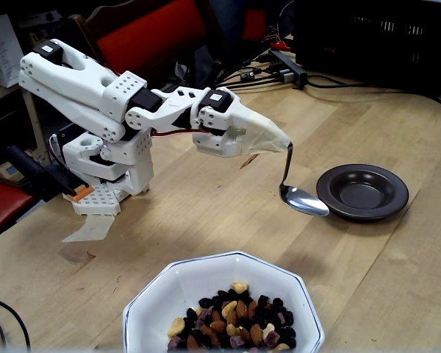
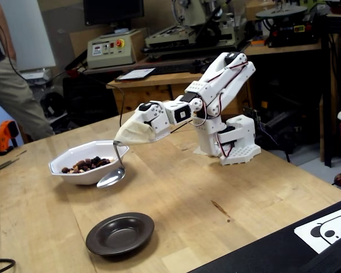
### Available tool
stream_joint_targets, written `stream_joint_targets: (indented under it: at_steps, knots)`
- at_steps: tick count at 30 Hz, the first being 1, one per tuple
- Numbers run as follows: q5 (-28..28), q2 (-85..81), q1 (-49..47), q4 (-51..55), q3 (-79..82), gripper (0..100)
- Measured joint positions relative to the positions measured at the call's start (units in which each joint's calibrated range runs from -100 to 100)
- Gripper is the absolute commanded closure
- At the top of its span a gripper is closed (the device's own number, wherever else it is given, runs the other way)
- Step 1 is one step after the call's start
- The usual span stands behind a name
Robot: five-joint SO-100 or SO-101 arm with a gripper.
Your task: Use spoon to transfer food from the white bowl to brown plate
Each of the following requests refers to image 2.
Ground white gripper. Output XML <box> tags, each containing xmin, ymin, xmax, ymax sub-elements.
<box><xmin>132</xmin><ymin>102</ymin><xmax>172</xmax><ymax>142</ymax></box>

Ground metal spoon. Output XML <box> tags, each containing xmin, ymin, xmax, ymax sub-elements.
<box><xmin>96</xmin><ymin>140</ymin><xmax>126</xmax><ymax>189</ymax></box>

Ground nuts and raisins mix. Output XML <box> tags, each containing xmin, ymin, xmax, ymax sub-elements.
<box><xmin>61</xmin><ymin>155</ymin><xmax>116</xmax><ymax>175</ymax></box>

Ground white octagonal bowl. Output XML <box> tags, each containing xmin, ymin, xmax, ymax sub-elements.
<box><xmin>48</xmin><ymin>139</ymin><xmax>130</xmax><ymax>186</ymax></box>

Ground bare forearm of person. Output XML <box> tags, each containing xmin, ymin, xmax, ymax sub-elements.
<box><xmin>0</xmin><ymin>0</ymin><xmax>18</xmax><ymax>62</ymax></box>

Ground brown plate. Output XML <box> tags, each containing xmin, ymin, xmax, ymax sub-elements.
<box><xmin>85</xmin><ymin>212</ymin><xmax>155</xmax><ymax>256</ymax></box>

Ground beige tape wrap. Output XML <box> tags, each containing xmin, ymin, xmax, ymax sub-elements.
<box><xmin>113</xmin><ymin>114</ymin><xmax>157</xmax><ymax>147</ymax></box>

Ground wooden workbench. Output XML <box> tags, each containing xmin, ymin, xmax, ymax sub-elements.
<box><xmin>106</xmin><ymin>61</ymin><xmax>252</xmax><ymax>116</ymax></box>

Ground black keyboard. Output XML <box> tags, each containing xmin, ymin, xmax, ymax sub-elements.
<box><xmin>150</xmin><ymin>59</ymin><xmax>217</xmax><ymax>75</ymax></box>

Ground beige control box red button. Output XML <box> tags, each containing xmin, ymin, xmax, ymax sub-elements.
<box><xmin>86</xmin><ymin>28</ymin><xmax>145</xmax><ymax>70</ymax></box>

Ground green circuit board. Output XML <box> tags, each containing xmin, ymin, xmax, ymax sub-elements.
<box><xmin>242</xmin><ymin>106</ymin><xmax>263</xmax><ymax>127</ymax></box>

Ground black computer monitor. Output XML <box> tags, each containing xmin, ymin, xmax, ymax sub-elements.
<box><xmin>83</xmin><ymin>0</ymin><xmax>145</xmax><ymax>27</ymax></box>

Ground grey milling machine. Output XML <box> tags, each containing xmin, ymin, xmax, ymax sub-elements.
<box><xmin>144</xmin><ymin>0</ymin><xmax>247</xmax><ymax>56</ymax></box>

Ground person in khaki trousers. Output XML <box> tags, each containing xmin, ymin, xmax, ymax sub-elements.
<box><xmin>0</xmin><ymin>0</ymin><xmax>55</xmax><ymax>142</ymax></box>

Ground white board panel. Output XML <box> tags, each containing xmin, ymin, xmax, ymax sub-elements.
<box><xmin>0</xmin><ymin>0</ymin><xmax>57</xmax><ymax>72</ymax></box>

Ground wooden machine bench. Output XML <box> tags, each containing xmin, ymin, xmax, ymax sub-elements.
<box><xmin>243</xmin><ymin>41</ymin><xmax>322</xmax><ymax>57</ymax></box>

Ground dark flat metal strips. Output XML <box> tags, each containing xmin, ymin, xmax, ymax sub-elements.
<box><xmin>0</xmin><ymin>157</ymin><xmax>20</xmax><ymax>176</ymax></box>

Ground cardboard box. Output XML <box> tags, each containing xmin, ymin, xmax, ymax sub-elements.
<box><xmin>245</xmin><ymin>0</ymin><xmax>277</xmax><ymax>21</ymax></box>

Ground black scroll saw machine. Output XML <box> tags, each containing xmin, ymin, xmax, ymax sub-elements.
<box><xmin>255</xmin><ymin>5</ymin><xmax>323</xmax><ymax>48</ymax></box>

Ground black flat panel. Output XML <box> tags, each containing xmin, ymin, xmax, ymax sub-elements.
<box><xmin>189</xmin><ymin>196</ymin><xmax>341</xmax><ymax>273</ymax></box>

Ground white panda sticker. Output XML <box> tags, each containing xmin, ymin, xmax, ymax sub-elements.
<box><xmin>294</xmin><ymin>205</ymin><xmax>341</xmax><ymax>254</ymax></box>

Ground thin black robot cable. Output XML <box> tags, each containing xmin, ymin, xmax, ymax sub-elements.
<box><xmin>102</xmin><ymin>81</ymin><xmax>194</xmax><ymax>134</ymax></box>

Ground thin black hanging cable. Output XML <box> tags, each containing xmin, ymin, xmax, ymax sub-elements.
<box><xmin>0</xmin><ymin>15</ymin><xmax>68</xmax><ymax>83</ymax></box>

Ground black metal frame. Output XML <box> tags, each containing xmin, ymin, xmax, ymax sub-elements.
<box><xmin>319</xmin><ymin>13</ymin><xmax>341</xmax><ymax>168</ymax></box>

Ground black cable loop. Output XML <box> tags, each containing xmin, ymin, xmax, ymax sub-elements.
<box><xmin>0</xmin><ymin>258</ymin><xmax>16</xmax><ymax>273</ymax></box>

